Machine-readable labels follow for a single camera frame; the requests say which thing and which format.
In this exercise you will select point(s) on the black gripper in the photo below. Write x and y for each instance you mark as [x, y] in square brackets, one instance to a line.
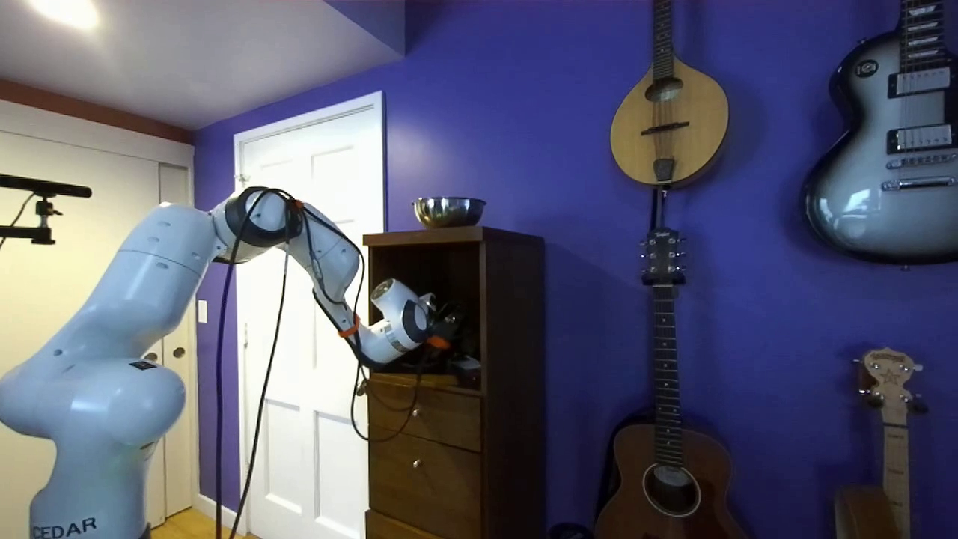
[446, 335]

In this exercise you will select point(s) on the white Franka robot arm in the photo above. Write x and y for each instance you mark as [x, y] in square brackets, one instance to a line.
[120, 301]

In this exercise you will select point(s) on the brown wooden cupboard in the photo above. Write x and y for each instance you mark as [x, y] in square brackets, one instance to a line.
[513, 400]

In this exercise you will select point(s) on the wooden cupboard drawer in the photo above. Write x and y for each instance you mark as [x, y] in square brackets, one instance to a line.
[429, 415]
[429, 482]

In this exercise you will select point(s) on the silver metal bowl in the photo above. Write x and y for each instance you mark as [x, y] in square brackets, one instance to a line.
[449, 211]

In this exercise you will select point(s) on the white panel door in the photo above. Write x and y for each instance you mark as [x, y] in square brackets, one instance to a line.
[319, 459]

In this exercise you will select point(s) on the brown acoustic guitar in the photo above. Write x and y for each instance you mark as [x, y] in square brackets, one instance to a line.
[661, 479]

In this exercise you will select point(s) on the tan round mandolin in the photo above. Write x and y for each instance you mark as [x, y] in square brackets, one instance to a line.
[667, 123]

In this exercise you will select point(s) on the light wood ukulele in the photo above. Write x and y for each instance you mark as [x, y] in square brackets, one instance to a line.
[893, 437]

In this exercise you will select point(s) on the grey burst electric guitar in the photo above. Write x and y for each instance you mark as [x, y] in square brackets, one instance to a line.
[888, 199]

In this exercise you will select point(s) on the round ceiling light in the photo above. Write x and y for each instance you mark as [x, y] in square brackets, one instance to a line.
[64, 13]

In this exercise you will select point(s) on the white wall light switch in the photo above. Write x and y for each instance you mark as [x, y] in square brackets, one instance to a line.
[200, 313]

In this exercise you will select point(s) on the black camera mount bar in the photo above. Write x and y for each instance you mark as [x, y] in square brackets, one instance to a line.
[46, 187]

